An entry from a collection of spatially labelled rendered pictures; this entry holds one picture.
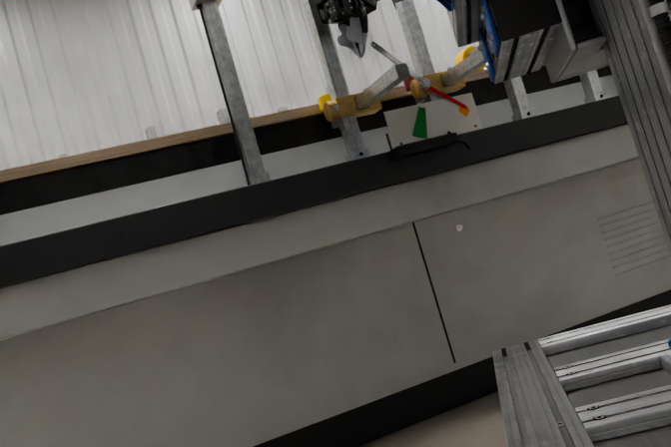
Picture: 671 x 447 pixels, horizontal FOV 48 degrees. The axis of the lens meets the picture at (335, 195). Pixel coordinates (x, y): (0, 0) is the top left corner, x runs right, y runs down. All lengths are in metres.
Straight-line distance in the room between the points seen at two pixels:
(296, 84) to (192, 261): 8.03
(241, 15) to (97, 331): 8.14
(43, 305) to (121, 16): 8.04
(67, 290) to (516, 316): 1.23
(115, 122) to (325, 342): 7.38
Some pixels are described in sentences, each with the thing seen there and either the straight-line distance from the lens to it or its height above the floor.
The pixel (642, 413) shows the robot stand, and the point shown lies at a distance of 0.94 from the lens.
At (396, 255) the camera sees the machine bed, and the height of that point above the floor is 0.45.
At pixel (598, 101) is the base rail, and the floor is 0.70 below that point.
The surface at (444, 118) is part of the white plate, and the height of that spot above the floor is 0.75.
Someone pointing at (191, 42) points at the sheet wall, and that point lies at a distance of 9.55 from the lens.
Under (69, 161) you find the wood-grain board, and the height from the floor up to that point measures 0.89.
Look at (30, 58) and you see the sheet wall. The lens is 9.37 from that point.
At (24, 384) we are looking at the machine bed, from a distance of 1.89.
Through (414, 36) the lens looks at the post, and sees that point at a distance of 1.98.
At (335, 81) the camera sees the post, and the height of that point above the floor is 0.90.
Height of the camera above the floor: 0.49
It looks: 4 degrees up
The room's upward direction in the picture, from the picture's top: 16 degrees counter-clockwise
